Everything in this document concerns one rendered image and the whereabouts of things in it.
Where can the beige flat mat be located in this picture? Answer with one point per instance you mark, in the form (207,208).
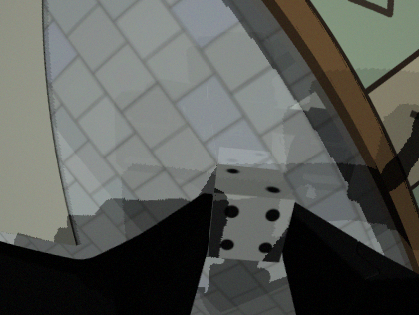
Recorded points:
(32,200)

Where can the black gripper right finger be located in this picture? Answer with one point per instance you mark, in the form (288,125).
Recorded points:
(332,273)

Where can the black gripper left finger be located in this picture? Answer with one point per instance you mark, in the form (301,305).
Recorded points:
(155,273)

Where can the white die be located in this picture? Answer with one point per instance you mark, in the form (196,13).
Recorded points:
(251,214)

